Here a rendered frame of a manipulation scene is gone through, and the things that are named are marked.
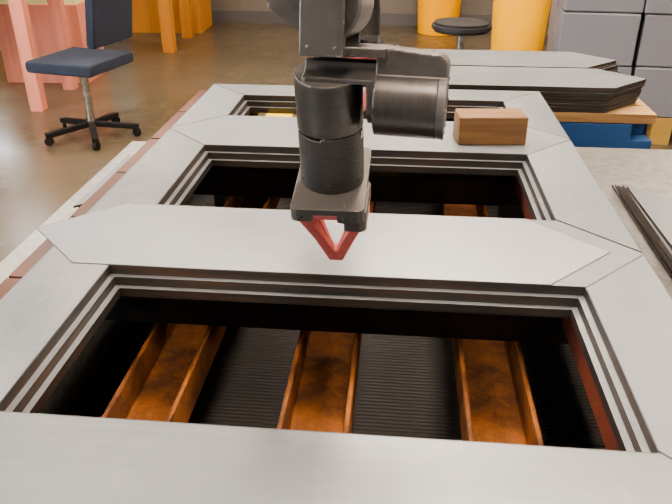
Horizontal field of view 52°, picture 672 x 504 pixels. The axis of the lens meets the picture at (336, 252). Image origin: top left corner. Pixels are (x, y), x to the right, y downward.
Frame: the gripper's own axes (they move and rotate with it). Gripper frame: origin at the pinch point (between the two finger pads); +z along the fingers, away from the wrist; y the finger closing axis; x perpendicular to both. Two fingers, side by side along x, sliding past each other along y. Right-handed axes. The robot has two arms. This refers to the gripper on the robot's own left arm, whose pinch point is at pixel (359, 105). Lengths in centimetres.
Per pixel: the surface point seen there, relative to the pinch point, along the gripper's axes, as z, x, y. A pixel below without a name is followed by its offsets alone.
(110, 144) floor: 26, 150, 274
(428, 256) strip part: 17.9, -9.5, -16.9
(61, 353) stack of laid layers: 24, 28, -37
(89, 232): 16.1, 34.7, -14.2
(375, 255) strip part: 17.8, -3.0, -17.2
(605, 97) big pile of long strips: 0, -53, 66
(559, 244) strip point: 17.1, -26.3, -12.4
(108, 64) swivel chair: -16, 145, 267
